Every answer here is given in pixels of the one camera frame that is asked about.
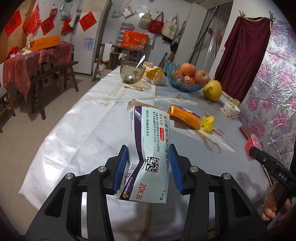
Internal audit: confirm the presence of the white purple medicine box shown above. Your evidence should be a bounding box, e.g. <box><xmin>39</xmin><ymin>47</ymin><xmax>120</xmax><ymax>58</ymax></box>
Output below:
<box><xmin>115</xmin><ymin>101</ymin><xmax>170</xmax><ymax>204</ymax></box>

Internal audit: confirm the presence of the red plastic cup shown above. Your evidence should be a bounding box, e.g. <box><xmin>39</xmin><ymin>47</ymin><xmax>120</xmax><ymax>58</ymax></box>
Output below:
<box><xmin>244</xmin><ymin>134</ymin><xmax>262</xmax><ymax>161</ymax></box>

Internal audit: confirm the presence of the person's right hand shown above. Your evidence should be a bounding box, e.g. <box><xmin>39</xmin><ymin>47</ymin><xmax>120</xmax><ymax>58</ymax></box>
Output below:
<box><xmin>261</xmin><ymin>183</ymin><xmax>292</xmax><ymax>222</ymax></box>

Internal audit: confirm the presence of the orange medicine box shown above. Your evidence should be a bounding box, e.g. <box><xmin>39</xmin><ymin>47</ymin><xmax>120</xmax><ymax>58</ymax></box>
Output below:
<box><xmin>167</xmin><ymin>104</ymin><xmax>201</xmax><ymax>129</ymax></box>

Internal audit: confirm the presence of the white tablecloth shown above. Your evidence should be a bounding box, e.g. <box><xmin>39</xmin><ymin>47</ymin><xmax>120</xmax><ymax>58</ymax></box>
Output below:
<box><xmin>20</xmin><ymin>70</ymin><xmax>270</xmax><ymax>240</ymax></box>

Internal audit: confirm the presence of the yellow tassel ornament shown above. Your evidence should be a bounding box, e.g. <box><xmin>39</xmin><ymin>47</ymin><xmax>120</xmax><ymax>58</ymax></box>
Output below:
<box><xmin>201</xmin><ymin>116</ymin><xmax>215</xmax><ymax>133</ymax></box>

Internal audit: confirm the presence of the floral pink curtain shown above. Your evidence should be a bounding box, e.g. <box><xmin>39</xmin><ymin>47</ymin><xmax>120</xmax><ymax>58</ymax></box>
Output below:
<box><xmin>238</xmin><ymin>21</ymin><xmax>295</xmax><ymax>168</ymax></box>

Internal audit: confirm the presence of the small white bowl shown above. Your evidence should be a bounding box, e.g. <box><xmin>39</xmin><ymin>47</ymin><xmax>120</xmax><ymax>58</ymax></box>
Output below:
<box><xmin>223</xmin><ymin>101</ymin><xmax>240</xmax><ymax>118</ymax></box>

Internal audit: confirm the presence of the blue glass fruit bowl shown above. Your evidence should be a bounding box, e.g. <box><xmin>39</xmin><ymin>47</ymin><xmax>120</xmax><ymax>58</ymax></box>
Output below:
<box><xmin>164</xmin><ymin>59</ymin><xmax>203</xmax><ymax>93</ymax></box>

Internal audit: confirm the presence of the yellow pomelo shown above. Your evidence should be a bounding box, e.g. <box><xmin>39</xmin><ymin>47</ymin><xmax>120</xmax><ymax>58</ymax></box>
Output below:
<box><xmin>203</xmin><ymin>80</ymin><xmax>222</xmax><ymax>101</ymax></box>

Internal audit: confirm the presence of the yellow snack bag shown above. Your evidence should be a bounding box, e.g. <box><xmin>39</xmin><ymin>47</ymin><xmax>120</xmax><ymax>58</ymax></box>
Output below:
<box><xmin>143</xmin><ymin>61</ymin><xmax>167</xmax><ymax>86</ymax></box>

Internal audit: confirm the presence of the glass bowl with spoon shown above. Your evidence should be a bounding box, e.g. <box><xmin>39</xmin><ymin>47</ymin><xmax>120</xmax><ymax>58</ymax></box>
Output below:
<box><xmin>120</xmin><ymin>54</ymin><xmax>146</xmax><ymax>84</ymax></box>

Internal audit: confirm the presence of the beige plastic bucket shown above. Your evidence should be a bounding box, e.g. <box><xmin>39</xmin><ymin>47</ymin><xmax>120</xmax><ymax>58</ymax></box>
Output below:
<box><xmin>100</xmin><ymin>69</ymin><xmax>112</xmax><ymax>79</ymax></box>

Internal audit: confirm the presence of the dark wooden bench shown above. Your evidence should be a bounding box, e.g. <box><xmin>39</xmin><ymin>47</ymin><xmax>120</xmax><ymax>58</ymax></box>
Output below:
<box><xmin>30</xmin><ymin>61</ymin><xmax>79</xmax><ymax>120</ymax></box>

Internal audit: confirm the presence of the red patterned gift box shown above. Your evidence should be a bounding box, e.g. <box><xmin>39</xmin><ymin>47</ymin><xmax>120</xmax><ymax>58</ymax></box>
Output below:
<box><xmin>121</xmin><ymin>30</ymin><xmax>148</xmax><ymax>51</ymax></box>

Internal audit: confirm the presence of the beige tote bag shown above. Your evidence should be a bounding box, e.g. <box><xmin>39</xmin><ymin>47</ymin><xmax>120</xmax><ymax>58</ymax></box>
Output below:
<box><xmin>162</xmin><ymin>15</ymin><xmax>179</xmax><ymax>40</ymax></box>

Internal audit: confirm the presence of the wooden chair grey seat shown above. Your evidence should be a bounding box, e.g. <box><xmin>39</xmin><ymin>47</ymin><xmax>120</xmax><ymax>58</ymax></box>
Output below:
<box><xmin>0</xmin><ymin>86</ymin><xmax>16</xmax><ymax>117</ymax></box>

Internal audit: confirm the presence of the red tote bag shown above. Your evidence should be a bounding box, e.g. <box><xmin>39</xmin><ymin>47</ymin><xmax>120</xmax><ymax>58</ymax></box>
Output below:
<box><xmin>148</xmin><ymin>12</ymin><xmax>164</xmax><ymax>35</ymax></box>

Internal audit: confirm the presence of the red plastic covered table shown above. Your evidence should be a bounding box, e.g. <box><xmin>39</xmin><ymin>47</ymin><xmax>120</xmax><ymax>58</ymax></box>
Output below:
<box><xmin>3</xmin><ymin>43</ymin><xmax>71</xmax><ymax>99</ymax></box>

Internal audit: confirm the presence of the straw tote bag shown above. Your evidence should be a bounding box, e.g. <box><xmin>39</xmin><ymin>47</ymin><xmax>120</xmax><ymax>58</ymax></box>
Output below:
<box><xmin>138</xmin><ymin>11</ymin><xmax>152</xmax><ymax>29</ymax></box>

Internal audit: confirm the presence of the orange gift box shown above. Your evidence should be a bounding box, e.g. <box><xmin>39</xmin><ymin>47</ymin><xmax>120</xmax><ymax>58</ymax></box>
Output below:
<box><xmin>29</xmin><ymin>35</ymin><xmax>60</xmax><ymax>51</ymax></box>

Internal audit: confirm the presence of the red diamond fu poster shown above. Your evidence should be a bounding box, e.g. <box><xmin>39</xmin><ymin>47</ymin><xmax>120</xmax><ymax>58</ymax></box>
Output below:
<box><xmin>79</xmin><ymin>11</ymin><xmax>97</xmax><ymax>32</ymax></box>

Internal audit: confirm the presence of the white refrigerator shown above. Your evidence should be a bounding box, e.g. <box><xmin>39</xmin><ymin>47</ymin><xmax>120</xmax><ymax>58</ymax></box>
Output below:
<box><xmin>74</xmin><ymin>0</ymin><xmax>110</xmax><ymax>75</ymax></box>

